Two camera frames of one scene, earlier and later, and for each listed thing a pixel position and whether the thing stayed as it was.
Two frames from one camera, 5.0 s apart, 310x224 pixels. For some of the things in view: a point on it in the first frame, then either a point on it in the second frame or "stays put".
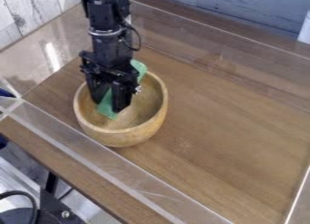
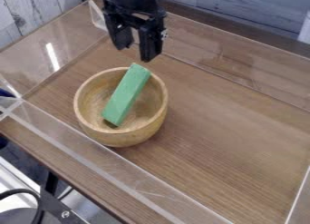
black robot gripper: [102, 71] → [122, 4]
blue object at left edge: [6, 93] stays put
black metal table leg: [53, 182] stays put
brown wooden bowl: [138, 121] stays put
